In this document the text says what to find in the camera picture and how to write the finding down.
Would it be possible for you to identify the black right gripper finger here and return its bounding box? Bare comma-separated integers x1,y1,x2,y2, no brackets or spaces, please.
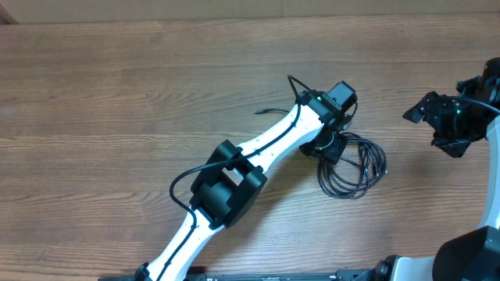
402,93,431,123
431,138,471,158

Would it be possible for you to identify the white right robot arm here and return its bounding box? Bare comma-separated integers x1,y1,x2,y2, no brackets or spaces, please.
357,58,499,281

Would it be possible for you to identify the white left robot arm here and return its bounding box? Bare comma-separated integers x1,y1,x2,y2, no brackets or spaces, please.
134,81,357,280

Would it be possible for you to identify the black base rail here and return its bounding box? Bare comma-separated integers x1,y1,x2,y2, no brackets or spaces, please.
97,265,376,281

